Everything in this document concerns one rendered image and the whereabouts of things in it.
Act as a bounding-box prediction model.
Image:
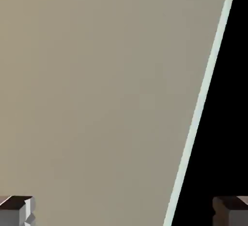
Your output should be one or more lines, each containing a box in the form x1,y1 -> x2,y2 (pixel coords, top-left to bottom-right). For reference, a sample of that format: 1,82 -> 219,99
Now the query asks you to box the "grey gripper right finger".
212,195 -> 248,226

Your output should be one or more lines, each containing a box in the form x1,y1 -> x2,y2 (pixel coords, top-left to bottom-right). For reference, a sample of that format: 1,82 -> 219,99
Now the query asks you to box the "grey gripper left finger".
0,195 -> 37,226

